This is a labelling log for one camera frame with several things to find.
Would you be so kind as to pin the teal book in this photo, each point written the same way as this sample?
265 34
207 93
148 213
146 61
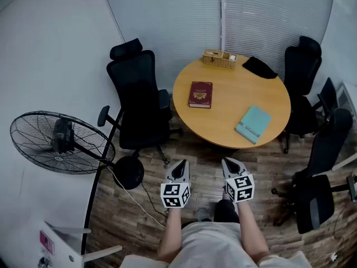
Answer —
253 123

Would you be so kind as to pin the person's grey shoe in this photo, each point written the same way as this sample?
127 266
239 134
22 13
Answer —
203 214

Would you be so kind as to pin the white wall appliance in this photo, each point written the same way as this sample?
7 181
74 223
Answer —
347 98

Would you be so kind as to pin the person's black trouser leg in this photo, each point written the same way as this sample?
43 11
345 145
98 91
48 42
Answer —
226 211

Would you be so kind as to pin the black cloth pouch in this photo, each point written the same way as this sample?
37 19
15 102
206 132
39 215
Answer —
259 67

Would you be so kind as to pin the black office chair with headrest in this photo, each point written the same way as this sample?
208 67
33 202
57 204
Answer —
320 183
302 93
140 102

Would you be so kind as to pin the white cabinet with pink label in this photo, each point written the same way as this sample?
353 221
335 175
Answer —
60 247

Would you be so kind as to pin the black floor fan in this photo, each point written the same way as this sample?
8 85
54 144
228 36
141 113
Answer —
61 142

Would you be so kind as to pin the person's left forearm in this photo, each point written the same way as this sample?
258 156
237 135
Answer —
170 233

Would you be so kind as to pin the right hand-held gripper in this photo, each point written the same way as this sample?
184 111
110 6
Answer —
241 188

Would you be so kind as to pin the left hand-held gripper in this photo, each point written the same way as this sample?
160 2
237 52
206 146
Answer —
175 194

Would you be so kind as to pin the white window blind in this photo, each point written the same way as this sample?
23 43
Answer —
273 18

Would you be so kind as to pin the person's beige shirt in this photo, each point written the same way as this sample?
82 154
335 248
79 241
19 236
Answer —
212 247

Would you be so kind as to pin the dark red book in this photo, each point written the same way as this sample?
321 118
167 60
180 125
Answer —
200 94

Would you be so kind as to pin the person's right forearm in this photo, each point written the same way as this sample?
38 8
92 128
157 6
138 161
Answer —
252 230

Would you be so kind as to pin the wicker tissue box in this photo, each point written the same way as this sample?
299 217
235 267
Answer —
219 58

